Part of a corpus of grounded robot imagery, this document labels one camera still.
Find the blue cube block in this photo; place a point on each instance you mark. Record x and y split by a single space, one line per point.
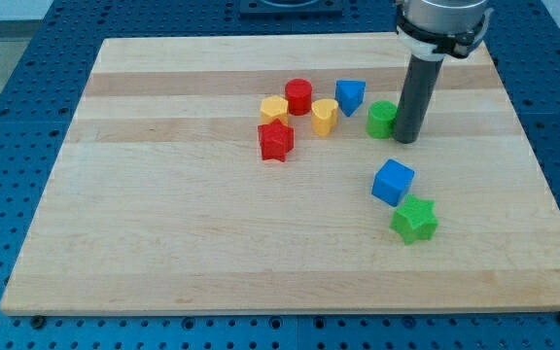
392 182

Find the red star block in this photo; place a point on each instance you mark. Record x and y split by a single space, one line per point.
276 140

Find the yellow hexagon block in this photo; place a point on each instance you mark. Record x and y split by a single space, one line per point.
274 108

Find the yellow heart block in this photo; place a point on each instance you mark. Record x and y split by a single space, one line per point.
324 116

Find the wooden board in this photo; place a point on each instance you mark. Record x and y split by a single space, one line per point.
159 202

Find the red cylinder block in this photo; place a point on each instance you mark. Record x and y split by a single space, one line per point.
298 93

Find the blue triangle block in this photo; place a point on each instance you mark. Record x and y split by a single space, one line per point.
350 95

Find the green cylinder block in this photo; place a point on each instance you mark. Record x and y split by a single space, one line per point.
381 119

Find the green star block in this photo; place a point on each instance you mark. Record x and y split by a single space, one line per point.
415 220

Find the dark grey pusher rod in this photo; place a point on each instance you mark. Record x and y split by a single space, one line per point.
418 86

